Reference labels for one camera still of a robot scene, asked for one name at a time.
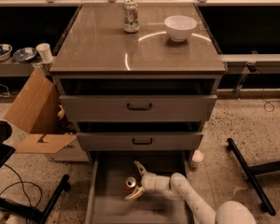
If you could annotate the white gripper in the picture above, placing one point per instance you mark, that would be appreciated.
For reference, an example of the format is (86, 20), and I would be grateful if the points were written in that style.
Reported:
(151, 183)

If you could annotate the orange coke can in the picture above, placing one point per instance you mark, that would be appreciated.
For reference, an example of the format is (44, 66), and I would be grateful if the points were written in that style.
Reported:
(130, 184)

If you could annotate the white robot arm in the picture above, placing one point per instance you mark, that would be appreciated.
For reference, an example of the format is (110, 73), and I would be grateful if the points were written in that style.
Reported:
(177, 188)

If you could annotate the open bottom drawer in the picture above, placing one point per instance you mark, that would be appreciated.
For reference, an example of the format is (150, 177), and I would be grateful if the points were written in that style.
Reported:
(107, 203)

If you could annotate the grey drawer cabinet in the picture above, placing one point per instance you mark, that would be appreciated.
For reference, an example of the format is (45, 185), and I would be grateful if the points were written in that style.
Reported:
(99, 58)

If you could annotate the white green soda can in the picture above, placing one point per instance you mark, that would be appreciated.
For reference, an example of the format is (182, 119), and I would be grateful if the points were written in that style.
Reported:
(131, 23)

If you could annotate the white small container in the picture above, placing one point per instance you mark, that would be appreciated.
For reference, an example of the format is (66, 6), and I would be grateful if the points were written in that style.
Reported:
(197, 158)

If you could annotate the black stand leg right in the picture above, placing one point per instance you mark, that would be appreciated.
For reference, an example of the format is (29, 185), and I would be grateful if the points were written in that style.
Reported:
(251, 173)

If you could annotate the black stand leg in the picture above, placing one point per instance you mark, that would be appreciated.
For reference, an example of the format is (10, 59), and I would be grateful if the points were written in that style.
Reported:
(31, 212)
(251, 173)

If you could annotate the brown cardboard box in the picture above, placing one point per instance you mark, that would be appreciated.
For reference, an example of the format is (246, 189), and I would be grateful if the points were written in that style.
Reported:
(38, 112)

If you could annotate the black stand leg left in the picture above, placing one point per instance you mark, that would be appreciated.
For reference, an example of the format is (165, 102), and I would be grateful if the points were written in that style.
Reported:
(31, 212)

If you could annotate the white paper cup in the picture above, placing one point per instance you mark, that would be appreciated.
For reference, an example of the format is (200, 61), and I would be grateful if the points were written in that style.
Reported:
(45, 52)

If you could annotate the blue patterned bowl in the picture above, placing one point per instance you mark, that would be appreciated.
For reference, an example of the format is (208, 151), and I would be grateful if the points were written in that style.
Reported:
(25, 55)

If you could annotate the middle drawer with handle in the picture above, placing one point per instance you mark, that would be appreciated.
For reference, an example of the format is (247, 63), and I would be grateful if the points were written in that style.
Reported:
(139, 141)

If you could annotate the drawer with handle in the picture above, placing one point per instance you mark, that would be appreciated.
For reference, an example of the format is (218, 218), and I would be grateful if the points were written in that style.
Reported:
(139, 141)
(136, 108)

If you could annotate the top drawer with handle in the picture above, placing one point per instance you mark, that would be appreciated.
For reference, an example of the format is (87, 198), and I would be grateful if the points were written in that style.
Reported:
(136, 108)

